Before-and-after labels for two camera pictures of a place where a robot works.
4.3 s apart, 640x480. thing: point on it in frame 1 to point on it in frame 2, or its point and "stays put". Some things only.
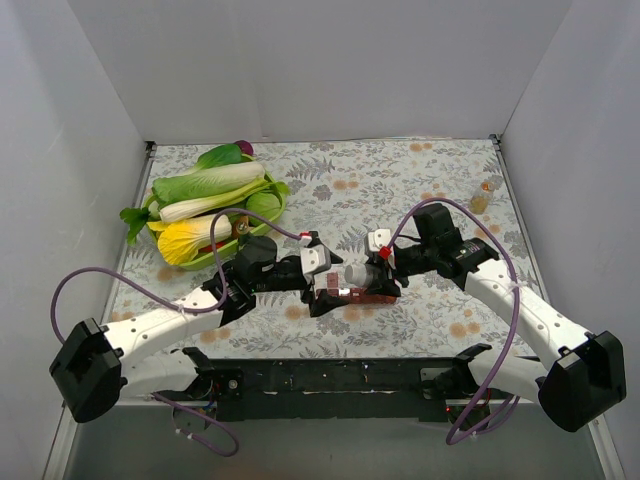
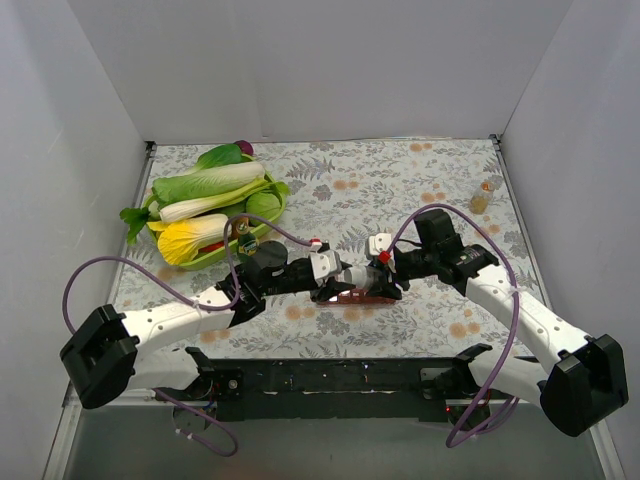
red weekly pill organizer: [357, 295] stays put
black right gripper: [386, 276] stays put
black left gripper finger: [322, 303] to [329, 290]
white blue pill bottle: [359, 275] stays put
